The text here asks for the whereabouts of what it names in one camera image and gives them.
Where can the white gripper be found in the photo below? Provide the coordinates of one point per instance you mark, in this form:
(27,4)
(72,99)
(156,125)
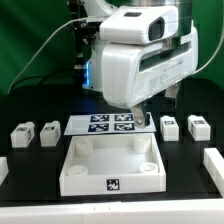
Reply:
(132,74)

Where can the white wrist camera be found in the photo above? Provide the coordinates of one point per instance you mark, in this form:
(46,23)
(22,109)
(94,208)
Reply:
(140,25)

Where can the white front obstacle bar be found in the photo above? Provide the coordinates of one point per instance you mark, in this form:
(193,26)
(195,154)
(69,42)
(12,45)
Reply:
(200,211)

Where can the white left obstacle bar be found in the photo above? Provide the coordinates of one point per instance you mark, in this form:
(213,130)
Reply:
(3,169)

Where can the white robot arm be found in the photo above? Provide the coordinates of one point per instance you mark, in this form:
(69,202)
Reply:
(99,10)

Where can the white sheet with markers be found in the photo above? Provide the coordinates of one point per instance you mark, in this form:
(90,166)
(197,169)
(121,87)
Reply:
(105,124)

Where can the white right obstacle bar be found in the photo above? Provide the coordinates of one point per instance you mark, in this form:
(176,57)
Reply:
(214,163)

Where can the white square table top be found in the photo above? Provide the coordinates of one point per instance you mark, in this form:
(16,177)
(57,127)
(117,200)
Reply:
(112,164)

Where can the white obstacle bar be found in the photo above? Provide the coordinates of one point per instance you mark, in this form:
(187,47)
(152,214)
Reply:
(214,163)
(3,169)
(200,211)

